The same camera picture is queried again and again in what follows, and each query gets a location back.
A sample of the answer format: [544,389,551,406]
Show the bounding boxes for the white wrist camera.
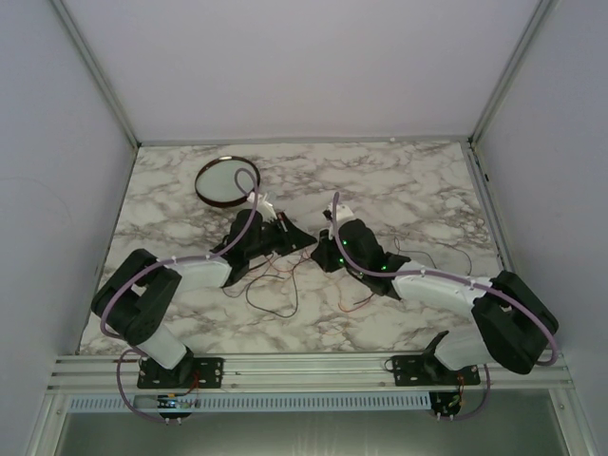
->
[323,204,355,225]
[256,194,277,222]

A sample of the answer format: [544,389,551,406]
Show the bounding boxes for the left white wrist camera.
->
[256,194,277,222]

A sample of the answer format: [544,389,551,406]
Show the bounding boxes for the aluminium corner post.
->
[48,0,141,151]
[468,0,559,149]

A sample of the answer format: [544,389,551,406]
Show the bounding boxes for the aluminium front rail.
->
[47,351,574,394]

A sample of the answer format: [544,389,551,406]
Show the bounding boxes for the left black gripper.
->
[247,212,318,260]

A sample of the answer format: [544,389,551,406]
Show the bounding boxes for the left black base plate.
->
[137,354,224,390]

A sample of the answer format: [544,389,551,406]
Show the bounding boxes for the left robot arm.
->
[91,210,315,384]

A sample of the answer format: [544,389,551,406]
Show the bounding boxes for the red wire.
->
[256,254,381,314]

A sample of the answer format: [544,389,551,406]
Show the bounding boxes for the left aluminium corner post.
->
[48,0,141,151]

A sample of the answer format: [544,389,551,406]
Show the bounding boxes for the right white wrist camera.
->
[323,204,355,225]

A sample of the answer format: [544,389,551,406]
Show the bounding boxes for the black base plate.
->
[384,354,481,387]
[137,354,224,390]

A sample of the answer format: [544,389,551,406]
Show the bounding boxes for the right aluminium corner post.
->
[468,0,559,149]

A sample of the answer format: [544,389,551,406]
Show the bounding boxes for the black wire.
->
[244,254,381,318]

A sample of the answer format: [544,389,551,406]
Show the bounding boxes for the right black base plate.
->
[384,354,481,387]

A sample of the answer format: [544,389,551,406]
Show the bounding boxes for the round brown rimmed plate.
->
[195,156,261,208]

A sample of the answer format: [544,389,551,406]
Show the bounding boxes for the grey slotted cable duct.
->
[68,392,434,413]

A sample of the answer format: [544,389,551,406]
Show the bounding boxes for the yellow wire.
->
[256,256,381,351]

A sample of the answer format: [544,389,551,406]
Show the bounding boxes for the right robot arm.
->
[312,219,559,384]

